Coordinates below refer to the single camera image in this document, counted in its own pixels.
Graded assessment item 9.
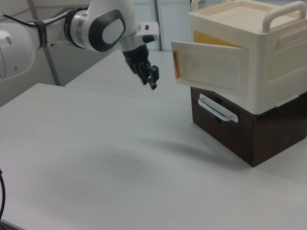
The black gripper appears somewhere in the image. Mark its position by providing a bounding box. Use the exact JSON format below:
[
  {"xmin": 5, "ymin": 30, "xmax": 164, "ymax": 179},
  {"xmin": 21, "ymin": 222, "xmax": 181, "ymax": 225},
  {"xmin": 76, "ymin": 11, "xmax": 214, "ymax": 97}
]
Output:
[{"xmin": 120, "ymin": 45, "xmax": 160, "ymax": 91}]

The cream cabinet door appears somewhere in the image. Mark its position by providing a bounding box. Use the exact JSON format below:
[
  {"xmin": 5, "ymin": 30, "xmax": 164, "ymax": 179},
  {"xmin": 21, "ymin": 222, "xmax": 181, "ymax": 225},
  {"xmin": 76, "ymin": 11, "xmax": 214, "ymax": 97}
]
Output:
[{"xmin": 170, "ymin": 40, "xmax": 253, "ymax": 94}]

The cream plastic cabinet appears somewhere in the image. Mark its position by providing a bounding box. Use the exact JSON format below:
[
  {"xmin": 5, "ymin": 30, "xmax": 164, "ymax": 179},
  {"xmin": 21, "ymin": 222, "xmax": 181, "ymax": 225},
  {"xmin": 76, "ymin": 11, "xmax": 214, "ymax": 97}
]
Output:
[{"xmin": 188, "ymin": 0, "xmax": 307, "ymax": 115}]

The dark brown drawer box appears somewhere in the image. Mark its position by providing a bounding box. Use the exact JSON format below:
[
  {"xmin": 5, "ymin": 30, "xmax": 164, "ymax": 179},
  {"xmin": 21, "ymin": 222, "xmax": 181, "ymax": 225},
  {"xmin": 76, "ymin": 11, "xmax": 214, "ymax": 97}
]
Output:
[{"xmin": 189, "ymin": 85, "xmax": 307, "ymax": 168}]

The orange door handle strip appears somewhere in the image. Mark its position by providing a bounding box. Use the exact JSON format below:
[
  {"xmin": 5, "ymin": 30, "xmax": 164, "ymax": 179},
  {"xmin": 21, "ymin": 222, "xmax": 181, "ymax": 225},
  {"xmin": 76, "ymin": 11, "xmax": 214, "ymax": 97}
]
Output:
[{"xmin": 172, "ymin": 50, "xmax": 181, "ymax": 80}]

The grey window frame post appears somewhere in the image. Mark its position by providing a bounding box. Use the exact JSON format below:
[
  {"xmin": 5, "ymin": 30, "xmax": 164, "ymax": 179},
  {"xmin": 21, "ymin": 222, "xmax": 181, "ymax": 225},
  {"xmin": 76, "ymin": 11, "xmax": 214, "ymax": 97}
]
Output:
[{"xmin": 154, "ymin": 0, "xmax": 166, "ymax": 52}]

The white drawer handle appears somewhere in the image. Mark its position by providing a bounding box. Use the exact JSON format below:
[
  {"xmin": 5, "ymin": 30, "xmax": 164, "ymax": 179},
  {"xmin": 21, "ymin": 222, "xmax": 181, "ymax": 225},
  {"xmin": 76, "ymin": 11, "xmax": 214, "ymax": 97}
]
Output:
[{"xmin": 197, "ymin": 93, "xmax": 239, "ymax": 124}]

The cream cabinet carry handle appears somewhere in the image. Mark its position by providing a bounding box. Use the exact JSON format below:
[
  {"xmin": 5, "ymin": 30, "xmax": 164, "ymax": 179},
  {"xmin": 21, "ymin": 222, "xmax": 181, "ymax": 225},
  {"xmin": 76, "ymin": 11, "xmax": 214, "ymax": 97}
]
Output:
[
  {"xmin": 262, "ymin": 0, "xmax": 305, "ymax": 34},
  {"xmin": 190, "ymin": 0, "xmax": 205, "ymax": 12}
]

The grey metal frame post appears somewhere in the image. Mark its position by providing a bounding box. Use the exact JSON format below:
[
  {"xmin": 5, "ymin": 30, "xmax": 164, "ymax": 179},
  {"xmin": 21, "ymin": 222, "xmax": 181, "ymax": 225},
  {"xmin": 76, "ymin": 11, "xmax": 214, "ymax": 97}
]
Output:
[{"xmin": 26, "ymin": 0, "xmax": 60, "ymax": 86}]

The black cable strap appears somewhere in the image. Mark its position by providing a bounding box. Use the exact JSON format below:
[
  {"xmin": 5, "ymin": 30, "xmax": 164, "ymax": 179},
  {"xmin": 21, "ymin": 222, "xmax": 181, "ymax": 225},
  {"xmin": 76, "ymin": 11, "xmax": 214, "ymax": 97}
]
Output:
[{"xmin": 35, "ymin": 20, "xmax": 48, "ymax": 48}]

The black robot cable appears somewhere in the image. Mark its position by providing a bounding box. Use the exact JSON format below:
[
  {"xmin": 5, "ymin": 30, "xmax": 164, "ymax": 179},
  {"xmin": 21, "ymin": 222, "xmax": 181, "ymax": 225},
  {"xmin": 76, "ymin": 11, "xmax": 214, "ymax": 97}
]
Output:
[{"xmin": 0, "ymin": 9, "xmax": 80, "ymax": 27}]

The thin black cable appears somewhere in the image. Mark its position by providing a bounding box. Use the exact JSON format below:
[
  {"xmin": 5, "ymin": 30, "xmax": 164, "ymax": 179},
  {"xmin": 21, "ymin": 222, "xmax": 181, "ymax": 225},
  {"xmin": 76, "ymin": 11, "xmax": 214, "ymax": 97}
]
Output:
[{"xmin": 0, "ymin": 167, "xmax": 7, "ymax": 218}]

